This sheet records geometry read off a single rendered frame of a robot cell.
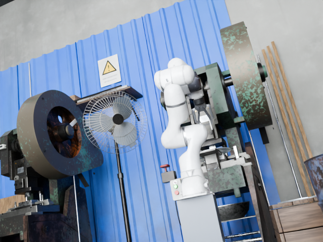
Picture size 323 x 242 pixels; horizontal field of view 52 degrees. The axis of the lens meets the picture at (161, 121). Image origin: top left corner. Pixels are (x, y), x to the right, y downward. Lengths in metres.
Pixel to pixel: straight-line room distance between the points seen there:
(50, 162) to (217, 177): 1.40
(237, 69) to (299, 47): 1.82
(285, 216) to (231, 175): 0.66
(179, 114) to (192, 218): 0.52
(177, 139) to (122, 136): 1.19
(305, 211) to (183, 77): 0.87
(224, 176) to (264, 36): 2.22
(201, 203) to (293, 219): 0.43
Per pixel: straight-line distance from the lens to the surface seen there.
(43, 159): 2.90
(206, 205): 1.64
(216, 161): 2.35
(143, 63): 4.30
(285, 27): 4.12
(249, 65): 2.26
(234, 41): 2.35
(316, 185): 1.32
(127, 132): 2.94
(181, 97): 1.67
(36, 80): 5.17
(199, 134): 1.74
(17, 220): 3.09
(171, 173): 2.34
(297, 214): 1.70
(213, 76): 2.56
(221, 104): 2.48
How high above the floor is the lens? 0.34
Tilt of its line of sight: 18 degrees up
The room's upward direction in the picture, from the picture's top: 10 degrees counter-clockwise
